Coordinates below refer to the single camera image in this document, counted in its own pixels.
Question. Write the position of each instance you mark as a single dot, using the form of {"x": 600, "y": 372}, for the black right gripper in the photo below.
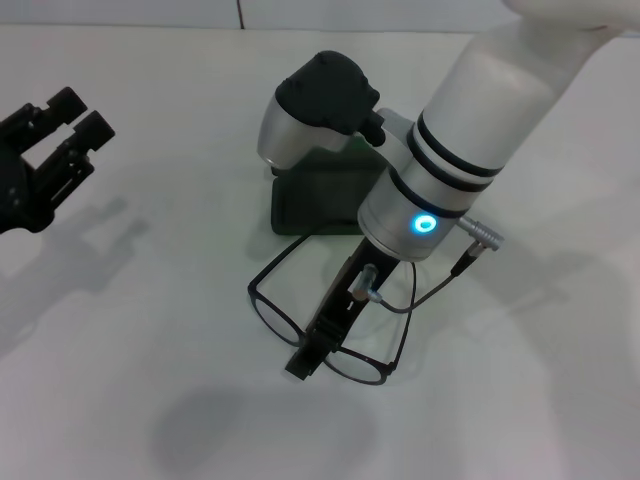
{"x": 352, "y": 287}

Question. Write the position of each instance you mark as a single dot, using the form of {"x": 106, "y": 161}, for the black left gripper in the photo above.
{"x": 17, "y": 195}

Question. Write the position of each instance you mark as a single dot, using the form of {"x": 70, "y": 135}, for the black glasses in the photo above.
{"x": 295, "y": 336}

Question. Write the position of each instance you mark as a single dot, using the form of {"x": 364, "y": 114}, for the green glasses case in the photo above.
{"x": 320, "y": 195}

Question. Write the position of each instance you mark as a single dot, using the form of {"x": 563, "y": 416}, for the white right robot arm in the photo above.
{"x": 475, "y": 125}

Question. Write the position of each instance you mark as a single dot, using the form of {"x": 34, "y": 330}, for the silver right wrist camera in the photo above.
{"x": 320, "y": 95}

